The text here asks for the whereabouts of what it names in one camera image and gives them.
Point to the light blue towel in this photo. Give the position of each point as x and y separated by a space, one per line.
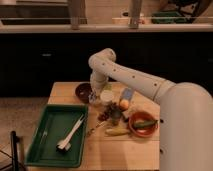
92 98

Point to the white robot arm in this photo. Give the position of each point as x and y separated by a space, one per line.
186 112

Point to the dark purple bowl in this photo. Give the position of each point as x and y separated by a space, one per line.
83 91

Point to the orange bowl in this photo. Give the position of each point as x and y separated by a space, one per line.
141 116

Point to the green cup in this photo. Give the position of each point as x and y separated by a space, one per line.
107 87

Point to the white round container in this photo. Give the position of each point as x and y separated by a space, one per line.
106 97

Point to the purple grapes toy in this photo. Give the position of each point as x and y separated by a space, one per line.
107 112

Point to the orange fruit toy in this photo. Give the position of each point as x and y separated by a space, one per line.
124 104

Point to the metal spoon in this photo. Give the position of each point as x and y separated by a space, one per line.
112 120

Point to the yellow corn toy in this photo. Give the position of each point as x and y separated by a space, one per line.
117 132

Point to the green cucumber toy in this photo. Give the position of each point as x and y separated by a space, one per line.
145 124

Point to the green plastic tray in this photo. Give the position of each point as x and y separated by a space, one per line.
55 124

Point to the white plastic brush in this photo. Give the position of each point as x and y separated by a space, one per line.
64 145

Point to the green crate background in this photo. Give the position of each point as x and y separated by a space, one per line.
168 17

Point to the black chair frame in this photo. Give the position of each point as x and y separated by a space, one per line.
15 164

